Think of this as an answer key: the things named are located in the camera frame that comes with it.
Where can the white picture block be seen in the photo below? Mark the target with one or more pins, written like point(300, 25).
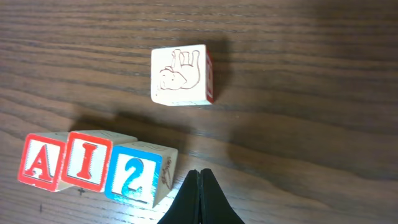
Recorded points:
point(182, 76)

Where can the red letter I block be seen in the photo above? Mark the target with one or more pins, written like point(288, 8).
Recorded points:
point(88, 156)

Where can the blue number 2 block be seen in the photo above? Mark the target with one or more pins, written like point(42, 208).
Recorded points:
point(140, 173)

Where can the red letter A block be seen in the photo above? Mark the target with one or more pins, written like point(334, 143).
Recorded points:
point(42, 161)

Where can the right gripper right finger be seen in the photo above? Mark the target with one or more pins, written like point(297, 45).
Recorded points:
point(214, 206)

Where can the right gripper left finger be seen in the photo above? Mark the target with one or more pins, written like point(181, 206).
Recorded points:
point(185, 207)

